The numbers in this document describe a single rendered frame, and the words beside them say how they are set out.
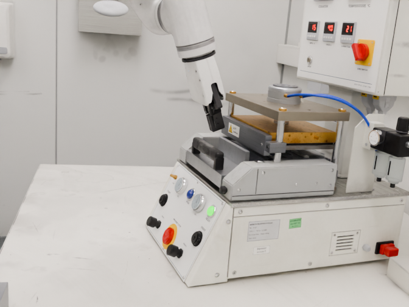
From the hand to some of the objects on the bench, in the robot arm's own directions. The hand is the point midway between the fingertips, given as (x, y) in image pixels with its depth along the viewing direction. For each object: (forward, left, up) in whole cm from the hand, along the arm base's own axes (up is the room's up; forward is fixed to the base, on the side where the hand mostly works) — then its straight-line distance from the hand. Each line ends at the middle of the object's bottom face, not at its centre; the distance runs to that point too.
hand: (215, 121), depth 113 cm
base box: (+15, 0, -32) cm, 35 cm away
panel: (-12, 0, -30) cm, 32 cm away
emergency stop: (-11, 0, -29) cm, 31 cm away
